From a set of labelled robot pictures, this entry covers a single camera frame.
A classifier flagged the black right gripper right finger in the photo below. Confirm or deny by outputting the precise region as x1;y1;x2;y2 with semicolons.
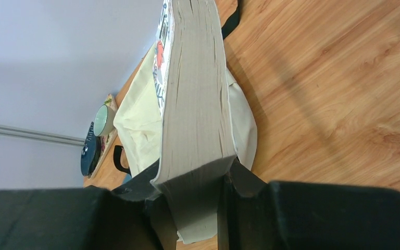
218;160;400;249

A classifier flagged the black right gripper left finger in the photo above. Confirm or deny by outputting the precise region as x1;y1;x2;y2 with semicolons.
0;163;161;249

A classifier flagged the cream canvas backpack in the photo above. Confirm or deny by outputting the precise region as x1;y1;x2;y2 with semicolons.
114;3;257;176

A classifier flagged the small blue wallet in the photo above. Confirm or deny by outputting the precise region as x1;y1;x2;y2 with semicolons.
122;174;132;184

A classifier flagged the dark blue leaf-shaped dish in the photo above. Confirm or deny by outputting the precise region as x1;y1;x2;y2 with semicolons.
80;122;102;177

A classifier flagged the light green ceramic bowl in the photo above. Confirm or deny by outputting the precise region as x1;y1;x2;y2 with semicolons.
93;105;116;136

